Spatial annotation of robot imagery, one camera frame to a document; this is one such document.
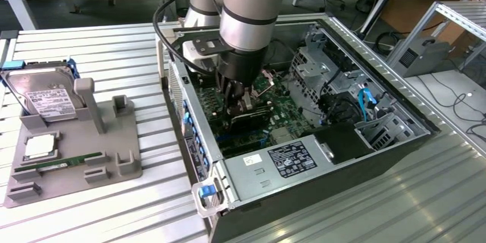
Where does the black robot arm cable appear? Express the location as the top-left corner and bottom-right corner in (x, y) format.
(151, 0), (229, 73)

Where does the grey computer tower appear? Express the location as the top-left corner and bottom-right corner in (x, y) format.
(397, 38), (454, 78)

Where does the blue disk wire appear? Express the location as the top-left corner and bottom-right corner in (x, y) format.
(358, 87), (378, 123)

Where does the silver CPU chip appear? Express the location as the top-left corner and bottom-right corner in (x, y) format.
(22, 134), (58, 160)

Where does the metal disk bay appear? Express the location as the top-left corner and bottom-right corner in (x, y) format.
(356, 112), (417, 152)

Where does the black slanted pole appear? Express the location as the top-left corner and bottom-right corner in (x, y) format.
(358, 0), (412, 35)

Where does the metal socket cover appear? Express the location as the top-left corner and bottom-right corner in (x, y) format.
(253, 68), (277, 99)

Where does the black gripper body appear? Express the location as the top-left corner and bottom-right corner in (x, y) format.
(215, 47), (267, 88)

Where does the graphics card with metal bracket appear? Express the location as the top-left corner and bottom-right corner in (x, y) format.
(223, 90), (274, 137)

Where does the open black PC case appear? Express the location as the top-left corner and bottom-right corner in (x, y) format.
(154, 12), (442, 243)

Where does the silver chipset heatsink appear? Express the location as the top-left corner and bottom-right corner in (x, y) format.
(271, 129), (294, 145)

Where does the metal drive cage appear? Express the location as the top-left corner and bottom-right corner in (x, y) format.
(289, 45), (345, 104)

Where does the green motherboard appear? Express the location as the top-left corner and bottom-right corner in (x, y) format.
(191, 68), (317, 160)

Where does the grey parts rack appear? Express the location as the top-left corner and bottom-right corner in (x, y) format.
(2, 77), (145, 209)

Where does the hard disk in blue caddy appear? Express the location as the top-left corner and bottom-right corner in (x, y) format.
(0, 58), (87, 122)

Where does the grey power supply unit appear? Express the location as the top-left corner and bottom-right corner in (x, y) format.
(223, 135), (338, 201)

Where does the green RAM stick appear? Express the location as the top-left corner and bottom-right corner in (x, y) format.
(19, 153), (103, 171)

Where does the aluminium profile frame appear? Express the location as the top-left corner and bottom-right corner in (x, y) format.
(382, 0), (486, 80)

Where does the black power wire bundle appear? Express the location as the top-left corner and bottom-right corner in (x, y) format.
(318, 94), (362, 126)

